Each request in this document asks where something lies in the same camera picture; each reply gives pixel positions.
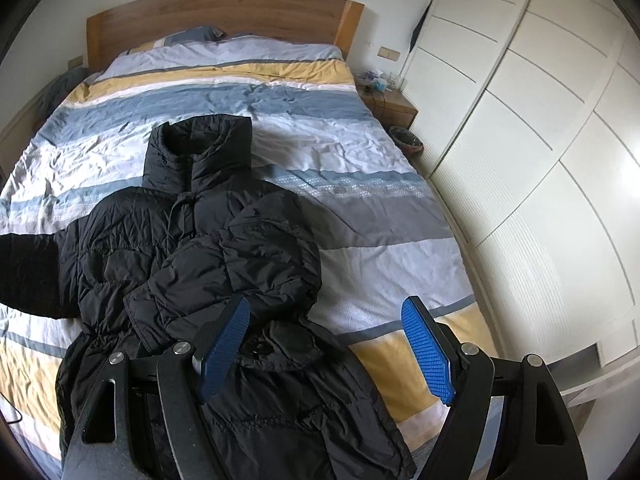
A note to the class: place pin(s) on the black puffer jacket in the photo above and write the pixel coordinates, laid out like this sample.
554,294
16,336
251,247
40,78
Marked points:
200,260

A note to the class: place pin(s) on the wooden bed headboard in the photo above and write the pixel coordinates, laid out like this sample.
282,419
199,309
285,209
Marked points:
225,10

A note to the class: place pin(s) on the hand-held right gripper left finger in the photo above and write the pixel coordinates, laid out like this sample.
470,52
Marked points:
225,350

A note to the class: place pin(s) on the small blue box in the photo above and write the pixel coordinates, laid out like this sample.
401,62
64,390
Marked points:
380,85

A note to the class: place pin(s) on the striped duvet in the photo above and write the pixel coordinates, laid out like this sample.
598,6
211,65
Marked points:
350,125

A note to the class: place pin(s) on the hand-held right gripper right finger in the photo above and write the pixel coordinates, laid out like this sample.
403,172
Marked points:
430,350

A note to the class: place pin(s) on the white wardrobe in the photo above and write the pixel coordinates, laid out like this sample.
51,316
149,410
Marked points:
525,160

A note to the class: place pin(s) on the dark grey cloth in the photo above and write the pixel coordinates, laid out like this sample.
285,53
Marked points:
62,87

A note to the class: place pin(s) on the dark woven basket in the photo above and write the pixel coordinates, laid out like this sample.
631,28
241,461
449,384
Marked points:
407,141

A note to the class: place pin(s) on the blue grey pillow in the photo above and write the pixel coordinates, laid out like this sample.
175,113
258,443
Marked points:
192,35

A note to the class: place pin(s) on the beige light switch plate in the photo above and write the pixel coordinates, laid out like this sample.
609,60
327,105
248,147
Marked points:
390,53

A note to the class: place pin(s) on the beige wall socket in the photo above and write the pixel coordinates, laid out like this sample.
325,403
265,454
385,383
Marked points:
75,61

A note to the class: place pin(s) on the wooden nightstand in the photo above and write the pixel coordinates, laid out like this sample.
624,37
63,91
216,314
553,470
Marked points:
395,110

